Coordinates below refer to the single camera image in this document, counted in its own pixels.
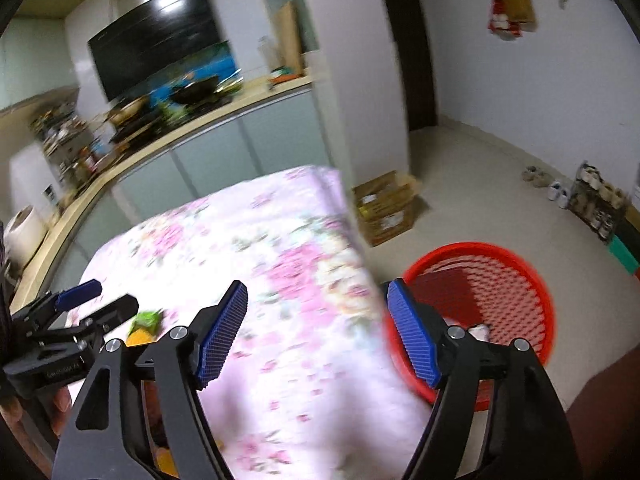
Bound green snack wrapper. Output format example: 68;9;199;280
130;310;164;336

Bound yellow corrugated sponge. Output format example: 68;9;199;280
126;327;156;348

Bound white tissue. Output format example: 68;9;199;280
468;324;490;342

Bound kitchen counter cabinets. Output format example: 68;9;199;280
11;76;330;311

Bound person's left hand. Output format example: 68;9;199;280
1;387;73;438

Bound white rice cooker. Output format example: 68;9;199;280
3;206;48;271

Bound red plastic mesh basket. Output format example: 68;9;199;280
383;242;557;413

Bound pink floral tablecloth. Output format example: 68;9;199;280
67;166;430;479

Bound cardboard box on floor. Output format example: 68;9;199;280
352;171;422;247

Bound metal spice rack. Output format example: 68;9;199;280
30;102;96;190

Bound beige slippers pair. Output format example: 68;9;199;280
521;166;553;188

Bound white sneakers pair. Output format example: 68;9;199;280
547;181;570;209

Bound black shoe rack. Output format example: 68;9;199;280
568;160;629;244

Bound black wok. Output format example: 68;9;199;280
169;75;219;106

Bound stack of shoe boxes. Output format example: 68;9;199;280
608;179;640;278

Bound white plastic bottle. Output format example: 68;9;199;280
258;36;283;73

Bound black range hood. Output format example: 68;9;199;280
88;0;221;102

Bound wooden cutting board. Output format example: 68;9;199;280
274;0;304;76

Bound red hanging decoration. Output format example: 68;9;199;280
487;0;522;41

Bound brown hanging paper bag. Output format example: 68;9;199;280
503;0;537;32

